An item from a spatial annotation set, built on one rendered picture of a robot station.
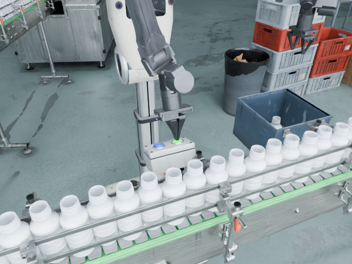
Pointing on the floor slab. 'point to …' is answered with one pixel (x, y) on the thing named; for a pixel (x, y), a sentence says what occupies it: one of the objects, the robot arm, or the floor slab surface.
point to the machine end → (69, 35)
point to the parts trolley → (344, 18)
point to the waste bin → (242, 75)
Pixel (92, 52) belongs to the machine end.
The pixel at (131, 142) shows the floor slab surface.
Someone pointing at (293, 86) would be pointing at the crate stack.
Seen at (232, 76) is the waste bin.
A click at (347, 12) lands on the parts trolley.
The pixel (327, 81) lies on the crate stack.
